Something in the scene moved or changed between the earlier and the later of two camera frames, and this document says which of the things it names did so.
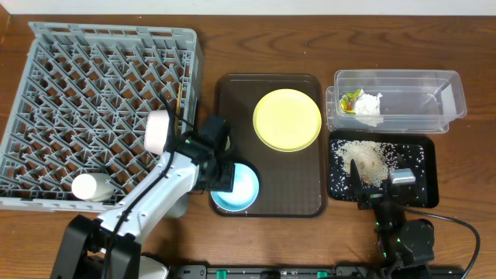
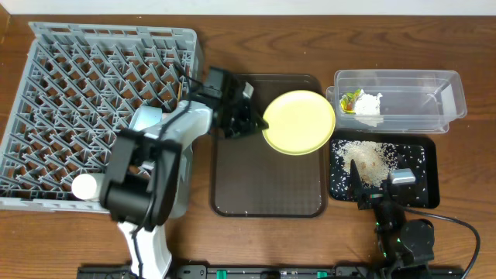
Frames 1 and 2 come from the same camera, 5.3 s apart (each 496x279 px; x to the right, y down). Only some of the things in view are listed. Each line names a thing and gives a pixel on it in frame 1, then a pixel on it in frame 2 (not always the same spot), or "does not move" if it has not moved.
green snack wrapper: (348, 101) does not move
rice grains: (373, 161) does not move
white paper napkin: (367, 108) does not move
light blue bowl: (244, 191) → (145, 116)
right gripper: (373, 196) does not move
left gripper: (223, 177) → (240, 115)
